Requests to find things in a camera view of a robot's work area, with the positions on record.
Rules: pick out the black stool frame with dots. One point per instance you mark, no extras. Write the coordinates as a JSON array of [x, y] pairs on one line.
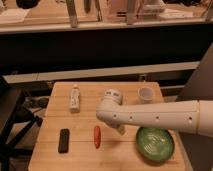
[[12, 112]]

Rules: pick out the black rectangular bar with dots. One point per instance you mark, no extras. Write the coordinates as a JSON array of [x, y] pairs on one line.
[[63, 145]]

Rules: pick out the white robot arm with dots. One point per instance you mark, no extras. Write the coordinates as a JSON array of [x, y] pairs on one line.
[[195, 116]]

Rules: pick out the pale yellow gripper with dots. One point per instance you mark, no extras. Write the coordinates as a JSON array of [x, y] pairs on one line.
[[121, 129]]

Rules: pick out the white tube bottle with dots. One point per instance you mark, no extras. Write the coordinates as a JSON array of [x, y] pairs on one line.
[[75, 99]]

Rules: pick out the white paper cup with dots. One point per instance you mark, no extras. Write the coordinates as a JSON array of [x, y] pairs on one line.
[[145, 94]]

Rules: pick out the green ceramic bowl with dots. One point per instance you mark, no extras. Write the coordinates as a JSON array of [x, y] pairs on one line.
[[156, 145]]

